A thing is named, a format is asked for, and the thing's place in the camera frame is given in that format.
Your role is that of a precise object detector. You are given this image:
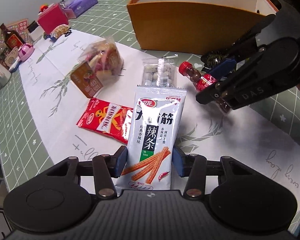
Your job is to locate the small white speaker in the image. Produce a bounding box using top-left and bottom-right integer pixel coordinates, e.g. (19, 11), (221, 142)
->
(4, 47), (22, 68)

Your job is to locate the red snack packet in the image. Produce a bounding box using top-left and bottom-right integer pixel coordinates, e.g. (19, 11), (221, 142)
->
(76, 97), (134, 144)

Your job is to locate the clear packet of white candies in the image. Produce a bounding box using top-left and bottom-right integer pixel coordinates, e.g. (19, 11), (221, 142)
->
(141, 55), (178, 88)

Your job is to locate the clear dried fruit bag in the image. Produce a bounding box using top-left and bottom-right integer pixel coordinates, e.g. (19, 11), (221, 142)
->
(70, 36), (125, 99)

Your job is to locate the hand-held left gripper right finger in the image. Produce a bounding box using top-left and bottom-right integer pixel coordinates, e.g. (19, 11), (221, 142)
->
(172, 145), (257, 197)

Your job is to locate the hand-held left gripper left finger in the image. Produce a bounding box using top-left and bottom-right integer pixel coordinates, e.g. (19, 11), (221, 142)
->
(44, 145), (129, 197)

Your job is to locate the pink round container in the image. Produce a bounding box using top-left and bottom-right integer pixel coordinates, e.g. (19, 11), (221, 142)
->
(17, 44), (34, 62)

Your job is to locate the red-capped chocolate ball bottle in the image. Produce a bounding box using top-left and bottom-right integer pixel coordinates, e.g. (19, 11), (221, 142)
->
(179, 61), (233, 114)

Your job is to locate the white printed table runner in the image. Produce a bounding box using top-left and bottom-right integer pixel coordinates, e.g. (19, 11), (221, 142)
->
(15, 26), (300, 220)

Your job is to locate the orange cardboard box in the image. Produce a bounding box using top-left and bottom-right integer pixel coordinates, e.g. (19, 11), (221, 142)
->
(127, 0), (280, 55)

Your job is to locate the patterned board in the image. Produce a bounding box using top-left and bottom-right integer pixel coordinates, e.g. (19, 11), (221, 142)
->
(0, 18), (34, 45)

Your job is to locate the purple tissue box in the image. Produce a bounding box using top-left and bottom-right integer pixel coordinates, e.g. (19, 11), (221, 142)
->
(62, 0), (98, 19)

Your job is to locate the small white box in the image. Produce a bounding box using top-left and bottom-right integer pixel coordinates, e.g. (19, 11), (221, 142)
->
(27, 21), (44, 40)

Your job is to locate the brown glass bottle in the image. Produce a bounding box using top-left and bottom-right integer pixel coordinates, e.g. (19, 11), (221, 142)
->
(0, 23), (25, 49)

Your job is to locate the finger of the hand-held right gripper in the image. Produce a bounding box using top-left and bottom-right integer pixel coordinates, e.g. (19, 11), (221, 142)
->
(195, 79), (235, 111)
(211, 14), (277, 80)

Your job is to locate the pink box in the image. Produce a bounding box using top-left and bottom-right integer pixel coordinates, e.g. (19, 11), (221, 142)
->
(37, 4), (68, 34)

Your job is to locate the clear nut packet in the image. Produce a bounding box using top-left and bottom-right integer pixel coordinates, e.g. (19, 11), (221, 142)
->
(51, 24), (70, 39)

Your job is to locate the white snack stick packet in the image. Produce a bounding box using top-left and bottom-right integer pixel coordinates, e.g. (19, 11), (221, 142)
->
(116, 85), (188, 197)

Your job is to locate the black snack packet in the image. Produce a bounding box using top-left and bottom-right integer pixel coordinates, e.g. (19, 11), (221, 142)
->
(201, 51), (228, 70)

